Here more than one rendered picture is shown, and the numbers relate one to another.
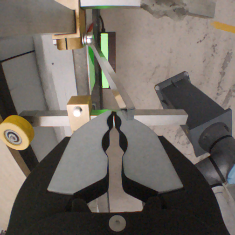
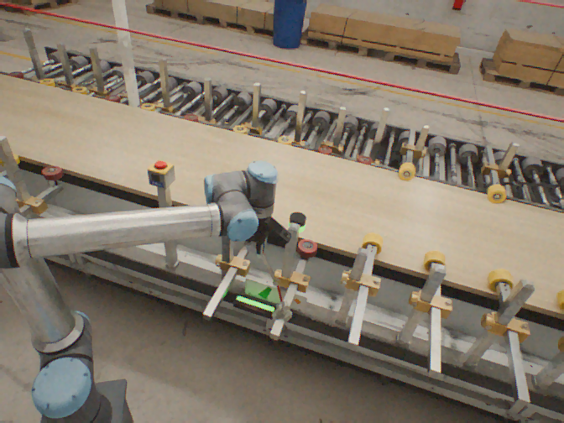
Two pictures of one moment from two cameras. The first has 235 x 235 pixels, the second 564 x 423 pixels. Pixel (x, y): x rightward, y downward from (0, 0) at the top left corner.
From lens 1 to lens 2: 130 cm
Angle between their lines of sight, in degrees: 53
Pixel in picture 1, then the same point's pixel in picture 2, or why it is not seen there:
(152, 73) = not seen: outside the picture
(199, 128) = (119, 394)
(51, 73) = (260, 277)
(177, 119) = (210, 309)
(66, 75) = not seen: hidden behind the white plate
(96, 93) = (235, 290)
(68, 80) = not seen: hidden behind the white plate
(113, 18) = (280, 403)
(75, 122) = (237, 260)
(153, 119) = (218, 295)
